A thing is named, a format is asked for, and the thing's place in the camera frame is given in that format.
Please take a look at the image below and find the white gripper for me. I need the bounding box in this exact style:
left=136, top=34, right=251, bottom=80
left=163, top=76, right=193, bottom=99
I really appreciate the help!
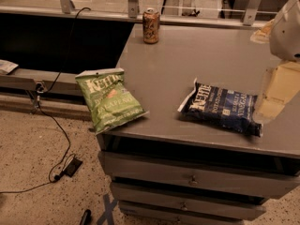
left=250, top=0, right=300, bottom=120

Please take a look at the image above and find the green jalapeno chip bag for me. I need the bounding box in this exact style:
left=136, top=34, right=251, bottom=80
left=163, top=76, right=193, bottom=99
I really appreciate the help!
left=75, top=68, right=146, bottom=134

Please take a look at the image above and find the blue chip bag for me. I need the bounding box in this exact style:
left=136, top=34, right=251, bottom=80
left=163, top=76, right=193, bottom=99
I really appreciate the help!
left=178, top=80, right=263, bottom=137

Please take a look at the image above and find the orange drink can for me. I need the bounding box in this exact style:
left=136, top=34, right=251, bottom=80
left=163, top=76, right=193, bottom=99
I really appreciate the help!
left=142, top=7, right=160, bottom=44

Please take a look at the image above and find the black power adapter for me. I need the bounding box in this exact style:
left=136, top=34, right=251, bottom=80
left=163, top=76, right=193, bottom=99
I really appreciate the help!
left=63, top=157, right=83, bottom=177

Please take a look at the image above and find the black cylindrical object on floor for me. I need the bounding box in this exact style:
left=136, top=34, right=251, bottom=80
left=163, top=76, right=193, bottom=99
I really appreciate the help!
left=80, top=209, right=91, bottom=225

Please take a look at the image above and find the white paper on ledge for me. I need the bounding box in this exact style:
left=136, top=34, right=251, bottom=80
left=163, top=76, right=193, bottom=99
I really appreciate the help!
left=0, top=60, right=18, bottom=75

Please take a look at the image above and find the black floor cable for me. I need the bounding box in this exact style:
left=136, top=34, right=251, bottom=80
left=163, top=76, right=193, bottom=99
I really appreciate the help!
left=0, top=7, right=92, bottom=195

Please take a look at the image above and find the grey metal ledge rail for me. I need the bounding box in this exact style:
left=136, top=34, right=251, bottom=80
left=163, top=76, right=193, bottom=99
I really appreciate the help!
left=0, top=68, right=82, bottom=97

